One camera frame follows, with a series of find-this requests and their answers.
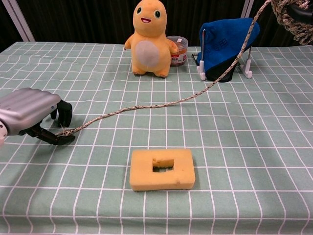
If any twine rope spool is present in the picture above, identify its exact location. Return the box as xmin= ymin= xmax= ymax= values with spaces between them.
xmin=55 ymin=0 xmax=313 ymax=138

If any white wire rack stand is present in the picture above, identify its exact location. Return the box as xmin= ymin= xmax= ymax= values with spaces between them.
xmin=191 ymin=28 xmax=253 ymax=81

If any blue cloth with black lining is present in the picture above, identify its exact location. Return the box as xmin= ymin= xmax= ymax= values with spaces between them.
xmin=198 ymin=17 xmax=260 ymax=83

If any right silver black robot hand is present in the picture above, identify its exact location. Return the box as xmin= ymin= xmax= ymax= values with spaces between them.
xmin=287 ymin=3 xmax=313 ymax=24

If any white frame post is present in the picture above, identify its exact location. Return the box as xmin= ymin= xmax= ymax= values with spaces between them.
xmin=241 ymin=0 xmax=255 ymax=19
xmin=4 ymin=0 xmax=35 ymax=42

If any green checkered tablecloth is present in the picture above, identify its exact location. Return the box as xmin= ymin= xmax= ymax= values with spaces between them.
xmin=0 ymin=41 xmax=313 ymax=235

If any yellow sponge with rectangular hole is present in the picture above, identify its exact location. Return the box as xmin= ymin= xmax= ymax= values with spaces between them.
xmin=129 ymin=148 xmax=196 ymax=192

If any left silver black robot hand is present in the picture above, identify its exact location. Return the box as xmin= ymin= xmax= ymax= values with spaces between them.
xmin=0 ymin=87 xmax=76 ymax=146

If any yellow plush dinosaur toy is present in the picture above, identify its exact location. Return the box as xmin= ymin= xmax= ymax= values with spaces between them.
xmin=124 ymin=0 xmax=179 ymax=78

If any clear plastic snack jar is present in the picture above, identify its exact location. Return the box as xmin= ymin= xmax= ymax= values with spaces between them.
xmin=165 ymin=35 xmax=189 ymax=67

